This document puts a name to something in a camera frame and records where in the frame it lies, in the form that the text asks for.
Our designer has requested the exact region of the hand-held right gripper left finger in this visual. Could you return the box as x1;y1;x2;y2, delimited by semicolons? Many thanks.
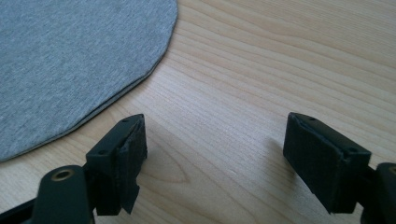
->
85;113;149;217

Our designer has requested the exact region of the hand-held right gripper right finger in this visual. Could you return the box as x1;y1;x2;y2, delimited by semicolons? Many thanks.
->
282;112;373;215

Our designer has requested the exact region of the grey cloth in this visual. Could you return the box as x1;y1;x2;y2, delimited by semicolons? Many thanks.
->
0;0;179;163

